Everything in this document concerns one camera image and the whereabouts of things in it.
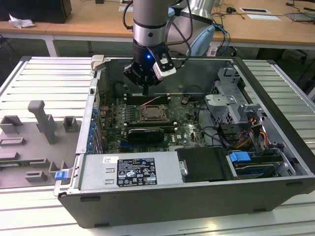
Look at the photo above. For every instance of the crumpled white paper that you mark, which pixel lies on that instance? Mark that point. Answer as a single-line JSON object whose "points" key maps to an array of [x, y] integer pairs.
{"points": [[21, 22]]}

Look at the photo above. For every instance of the clear glass tray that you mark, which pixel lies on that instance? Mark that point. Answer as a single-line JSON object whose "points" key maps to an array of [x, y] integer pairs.
{"points": [[300, 17]]}

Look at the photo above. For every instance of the green motherboard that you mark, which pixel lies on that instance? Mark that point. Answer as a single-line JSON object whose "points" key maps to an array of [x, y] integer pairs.
{"points": [[187, 123]]}

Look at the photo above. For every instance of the black computer box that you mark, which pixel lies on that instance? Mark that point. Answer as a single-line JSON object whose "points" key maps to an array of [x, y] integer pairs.
{"points": [[32, 9]]}

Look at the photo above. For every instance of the small white code sticker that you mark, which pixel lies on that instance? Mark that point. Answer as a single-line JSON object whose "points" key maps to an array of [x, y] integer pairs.
{"points": [[107, 160]]}

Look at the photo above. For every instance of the black cylinder part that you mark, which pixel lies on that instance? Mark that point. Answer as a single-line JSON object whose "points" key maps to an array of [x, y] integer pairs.
{"points": [[119, 88]]}

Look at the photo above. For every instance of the grey plastic case latch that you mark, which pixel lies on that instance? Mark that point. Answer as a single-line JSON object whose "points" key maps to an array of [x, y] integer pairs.
{"points": [[98, 61]]}

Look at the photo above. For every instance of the white paper sheet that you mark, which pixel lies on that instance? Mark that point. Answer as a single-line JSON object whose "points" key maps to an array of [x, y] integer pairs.
{"points": [[263, 17]]}

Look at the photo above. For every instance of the silver metal drive cage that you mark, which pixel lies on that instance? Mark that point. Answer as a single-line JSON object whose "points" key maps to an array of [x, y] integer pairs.
{"points": [[221, 99]]}

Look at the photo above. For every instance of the small black adaptor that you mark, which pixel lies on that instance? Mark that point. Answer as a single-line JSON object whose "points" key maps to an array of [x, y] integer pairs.
{"points": [[230, 10]]}

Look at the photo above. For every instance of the small black desk object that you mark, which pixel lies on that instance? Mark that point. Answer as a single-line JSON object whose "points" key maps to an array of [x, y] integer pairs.
{"points": [[99, 1]]}

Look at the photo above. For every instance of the hard disk blue carrier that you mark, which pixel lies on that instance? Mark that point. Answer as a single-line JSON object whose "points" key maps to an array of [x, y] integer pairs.
{"points": [[238, 156]]}

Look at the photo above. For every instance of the blue plastic case latch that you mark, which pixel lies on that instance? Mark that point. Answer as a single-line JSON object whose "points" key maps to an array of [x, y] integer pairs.
{"points": [[60, 175]]}

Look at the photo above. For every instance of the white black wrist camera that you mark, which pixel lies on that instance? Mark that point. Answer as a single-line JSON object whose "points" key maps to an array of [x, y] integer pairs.
{"points": [[163, 68]]}

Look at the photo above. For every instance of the black plastic shroud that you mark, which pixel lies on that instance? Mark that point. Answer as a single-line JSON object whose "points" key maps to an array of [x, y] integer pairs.
{"points": [[204, 164]]}

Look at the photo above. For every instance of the black power supply label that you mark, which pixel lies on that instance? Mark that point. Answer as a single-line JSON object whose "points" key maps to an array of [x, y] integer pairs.
{"points": [[136, 172]]}

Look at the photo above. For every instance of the grey parts rack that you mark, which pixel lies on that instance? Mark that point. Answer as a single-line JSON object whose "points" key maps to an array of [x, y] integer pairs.
{"points": [[37, 147]]}

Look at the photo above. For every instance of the small white box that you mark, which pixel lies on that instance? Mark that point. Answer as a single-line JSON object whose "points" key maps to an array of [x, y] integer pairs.
{"points": [[212, 51]]}

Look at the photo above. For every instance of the green RAM stick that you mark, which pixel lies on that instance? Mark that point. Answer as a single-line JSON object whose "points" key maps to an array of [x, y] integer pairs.
{"points": [[12, 162]]}

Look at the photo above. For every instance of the black graphics card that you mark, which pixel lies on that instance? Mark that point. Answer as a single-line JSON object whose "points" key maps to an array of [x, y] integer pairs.
{"points": [[145, 135]]}

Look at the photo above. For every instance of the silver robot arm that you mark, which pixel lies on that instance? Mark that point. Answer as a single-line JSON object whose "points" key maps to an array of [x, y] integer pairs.
{"points": [[150, 19]]}

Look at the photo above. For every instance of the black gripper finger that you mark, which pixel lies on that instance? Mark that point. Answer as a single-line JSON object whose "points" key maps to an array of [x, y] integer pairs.
{"points": [[153, 81], [133, 75]]}

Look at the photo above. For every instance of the black RAM slot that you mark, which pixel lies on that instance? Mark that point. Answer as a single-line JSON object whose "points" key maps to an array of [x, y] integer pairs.
{"points": [[171, 128], [133, 98], [152, 126], [152, 122], [133, 95]]}

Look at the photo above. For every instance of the CPU socket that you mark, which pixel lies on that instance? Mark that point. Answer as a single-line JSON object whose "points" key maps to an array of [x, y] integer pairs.
{"points": [[157, 120]]}

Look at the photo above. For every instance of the silver power supply unit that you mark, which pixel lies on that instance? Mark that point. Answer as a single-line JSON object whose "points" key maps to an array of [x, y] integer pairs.
{"points": [[98, 172]]}

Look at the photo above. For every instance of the blue slot retention clip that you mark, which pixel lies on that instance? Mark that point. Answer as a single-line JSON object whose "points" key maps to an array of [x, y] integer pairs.
{"points": [[90, 141], [95, 112], [91, 134], [93, 126], [88, 148]]}

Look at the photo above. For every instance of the silver topped CPU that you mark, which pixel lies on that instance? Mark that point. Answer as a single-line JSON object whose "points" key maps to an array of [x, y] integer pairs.
{"points": [[154, 113]]}

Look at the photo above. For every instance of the light wooden desk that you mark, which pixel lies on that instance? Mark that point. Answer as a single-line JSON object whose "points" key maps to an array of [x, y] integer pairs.
{"points": [[98, 22], [24, 30]]}

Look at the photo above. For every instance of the dark grey PC case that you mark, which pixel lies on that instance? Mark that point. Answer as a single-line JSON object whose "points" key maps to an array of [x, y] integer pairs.
{"points": [[172, 209]]}

